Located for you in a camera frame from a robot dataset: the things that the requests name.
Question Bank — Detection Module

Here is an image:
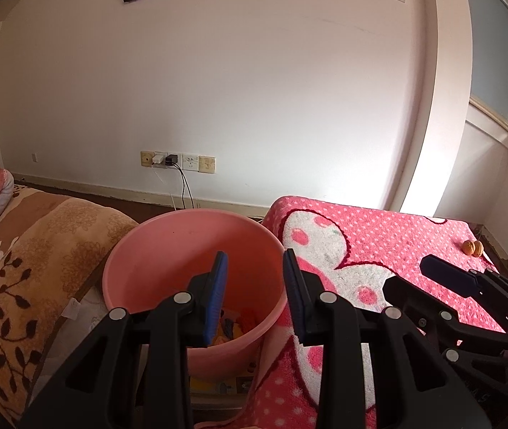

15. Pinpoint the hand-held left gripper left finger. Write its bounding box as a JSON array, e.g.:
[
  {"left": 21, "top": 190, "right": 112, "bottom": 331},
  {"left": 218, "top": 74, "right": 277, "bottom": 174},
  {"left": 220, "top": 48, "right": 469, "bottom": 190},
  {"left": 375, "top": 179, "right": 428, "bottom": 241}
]
[{"left": 20, "top": 250, "right": 229, "bottom": 429}]

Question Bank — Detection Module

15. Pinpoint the black charger cable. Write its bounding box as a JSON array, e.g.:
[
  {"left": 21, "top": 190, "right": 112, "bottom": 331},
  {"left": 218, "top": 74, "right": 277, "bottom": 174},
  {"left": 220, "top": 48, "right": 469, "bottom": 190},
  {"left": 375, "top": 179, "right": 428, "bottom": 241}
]
[{"left": 174, "top": 165, "right": 194, "bottom": 211}]

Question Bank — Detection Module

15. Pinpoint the pink polka-dot printed blanket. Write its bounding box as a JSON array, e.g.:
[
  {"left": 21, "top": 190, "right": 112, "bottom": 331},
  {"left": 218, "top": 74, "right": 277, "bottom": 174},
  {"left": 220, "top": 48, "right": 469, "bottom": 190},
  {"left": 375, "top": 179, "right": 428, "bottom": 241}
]
[{"left": 218, "top": 195, "right": 505, "bottom": 429}]

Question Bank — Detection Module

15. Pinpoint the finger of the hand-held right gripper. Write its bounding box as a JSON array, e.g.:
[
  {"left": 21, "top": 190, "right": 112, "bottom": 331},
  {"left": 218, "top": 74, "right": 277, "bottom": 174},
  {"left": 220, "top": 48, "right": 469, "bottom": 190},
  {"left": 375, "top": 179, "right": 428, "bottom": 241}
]
[
  {"left": 383, "top": 276, "right": 508, "bottom": 350},
  {"left": 419, "top": 255, "right": 508, "bottom": 322}
]

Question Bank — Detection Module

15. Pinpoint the orange foam fruit net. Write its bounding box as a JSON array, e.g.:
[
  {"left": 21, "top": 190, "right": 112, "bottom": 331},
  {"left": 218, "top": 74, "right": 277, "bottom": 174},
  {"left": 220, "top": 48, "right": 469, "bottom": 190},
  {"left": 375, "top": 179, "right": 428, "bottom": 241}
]
[{"left": 240, "top": 307, "right": 261, "bottom": 329}]

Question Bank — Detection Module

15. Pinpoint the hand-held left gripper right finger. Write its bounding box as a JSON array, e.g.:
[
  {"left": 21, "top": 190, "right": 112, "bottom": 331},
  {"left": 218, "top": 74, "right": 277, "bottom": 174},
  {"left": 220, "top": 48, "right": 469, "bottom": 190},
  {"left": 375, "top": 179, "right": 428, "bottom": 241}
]
[{"left": 282, "top": 249, "right": 492, "bottom": 429}]

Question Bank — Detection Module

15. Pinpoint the pink plastic bucket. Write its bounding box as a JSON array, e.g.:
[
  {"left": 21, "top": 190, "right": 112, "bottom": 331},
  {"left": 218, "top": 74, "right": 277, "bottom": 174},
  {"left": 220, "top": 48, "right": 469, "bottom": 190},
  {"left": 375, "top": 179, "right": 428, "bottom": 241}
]
[{"left": 102, "top": 208, "right": 289, "bottom": 383}]

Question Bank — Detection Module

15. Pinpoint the yellow white printed box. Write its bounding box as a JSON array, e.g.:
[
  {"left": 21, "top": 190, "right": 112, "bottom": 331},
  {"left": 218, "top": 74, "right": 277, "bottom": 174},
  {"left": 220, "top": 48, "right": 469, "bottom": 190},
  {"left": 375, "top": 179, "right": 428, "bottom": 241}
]
[{"left": 189, "top": 357, "right": 259, "bottom": 396}]

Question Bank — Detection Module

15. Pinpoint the brown floral blanket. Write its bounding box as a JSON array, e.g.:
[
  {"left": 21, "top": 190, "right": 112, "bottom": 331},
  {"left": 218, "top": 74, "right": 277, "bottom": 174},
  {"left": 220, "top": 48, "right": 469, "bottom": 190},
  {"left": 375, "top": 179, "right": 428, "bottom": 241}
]
[{"left": 0, "top": 170, "right": 141, "bottom": 425}]

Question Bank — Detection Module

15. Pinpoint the white charger cable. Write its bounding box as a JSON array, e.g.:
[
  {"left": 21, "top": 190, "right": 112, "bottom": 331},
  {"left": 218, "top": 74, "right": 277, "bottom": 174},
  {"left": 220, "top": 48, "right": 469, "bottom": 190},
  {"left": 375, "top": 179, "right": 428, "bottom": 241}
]
[{"left": 155, "top": 166, "right": 180, "bottom": 211}]

